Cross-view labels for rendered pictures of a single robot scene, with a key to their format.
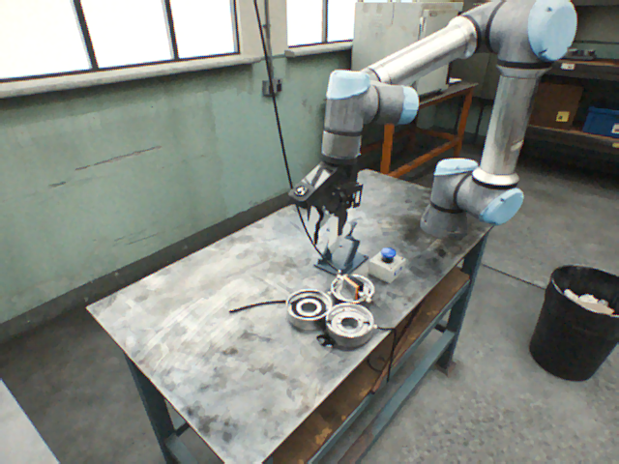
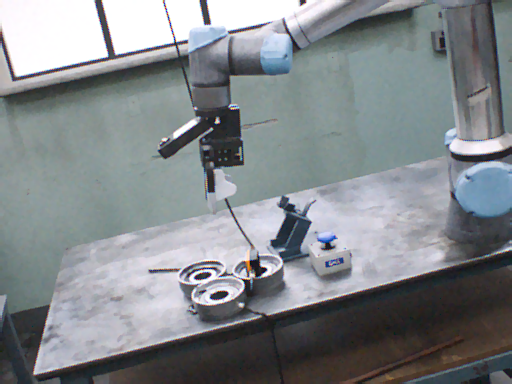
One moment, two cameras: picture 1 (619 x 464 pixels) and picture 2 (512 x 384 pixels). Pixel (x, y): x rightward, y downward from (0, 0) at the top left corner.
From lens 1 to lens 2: 0.91 m
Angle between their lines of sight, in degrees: 40
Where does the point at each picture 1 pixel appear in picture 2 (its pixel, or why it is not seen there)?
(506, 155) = (465, 111)
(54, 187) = (156, 158)
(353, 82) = (195, 36)
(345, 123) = (196, 75)
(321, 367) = (165, 327)
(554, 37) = not seen: outside the picture
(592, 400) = not seen: outside the picture
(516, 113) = (458, 54)
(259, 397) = (99, 333)
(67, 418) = not seen: outside the picture
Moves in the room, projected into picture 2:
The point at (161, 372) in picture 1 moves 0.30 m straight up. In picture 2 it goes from (61, 300) to (20, 176)
